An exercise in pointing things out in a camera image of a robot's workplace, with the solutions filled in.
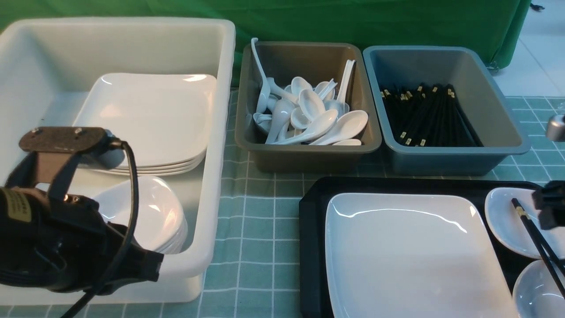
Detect upright white soup spoon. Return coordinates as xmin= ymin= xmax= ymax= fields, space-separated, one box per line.
xmin=251 ymin=38 xmax=271 ymax=114

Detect small white dish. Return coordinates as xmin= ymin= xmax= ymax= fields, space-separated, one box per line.
xmin=485 ymin=187 xmax=541 ymax=259

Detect bottom white square plate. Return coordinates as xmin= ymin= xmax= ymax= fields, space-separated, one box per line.
xmin=106 ymin=158 xmax=205 ymax=177

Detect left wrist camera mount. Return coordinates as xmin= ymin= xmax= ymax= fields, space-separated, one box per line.
xmin=4 ymin=126 xmax=135 ymax=201

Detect black plastic serving tray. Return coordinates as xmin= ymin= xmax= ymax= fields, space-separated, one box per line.
xmin=299 ymin=176 xmax=541 ymax=318

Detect leaning white soup spoon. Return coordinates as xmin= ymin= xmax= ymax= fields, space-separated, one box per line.
xmin=336 ymin=60 xmax=356 ymax=104

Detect bundle of black chopsticks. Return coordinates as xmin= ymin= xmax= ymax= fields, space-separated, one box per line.
xmin=380 ymin=83 xmax=484 ymax=148

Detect white soup spoon pile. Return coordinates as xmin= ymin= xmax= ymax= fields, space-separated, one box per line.
xmin=253 ymin=78 xmax=362 ymax=146

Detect green backdrop cloth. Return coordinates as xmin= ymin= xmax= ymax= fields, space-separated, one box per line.
xmin=0 ymin=0 xmax=530 ymax=85

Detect stacked small white bowls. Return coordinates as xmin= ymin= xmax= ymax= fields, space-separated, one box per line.
xmin=154 ymin=216 xmax=188 ymax=255

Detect brown plastic spoon bin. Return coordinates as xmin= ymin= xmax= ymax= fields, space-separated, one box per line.
xmin=234 ymin=42 xmax=383 ymax=174

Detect large white plastic tub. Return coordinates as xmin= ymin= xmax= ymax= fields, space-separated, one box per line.
xmin=0 ymin=17 xmax=236 ymax=304

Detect black chopstick pair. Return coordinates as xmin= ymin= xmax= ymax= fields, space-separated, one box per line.
xmin=511 ymin=198 xmax=565 ymax=296

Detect white square rice plate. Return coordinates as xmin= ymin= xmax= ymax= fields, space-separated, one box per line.
xmin=325 ymin=193 xmax=519 ymax=318

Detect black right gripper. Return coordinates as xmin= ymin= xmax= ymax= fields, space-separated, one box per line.
xmin=531 ymin=180 xmax=565 ymax=230

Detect blue-grey plastic chopstick bin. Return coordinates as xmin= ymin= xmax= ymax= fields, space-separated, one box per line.
xmin=363 ymin=45 xmax=531 ymax=176

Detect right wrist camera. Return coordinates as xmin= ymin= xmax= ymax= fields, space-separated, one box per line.
xmin=546 ymin=114 xmax=565 ymax=142

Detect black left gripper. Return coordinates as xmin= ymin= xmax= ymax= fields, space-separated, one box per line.
xmin=0 ymin=185 xmax=165 ymax=293

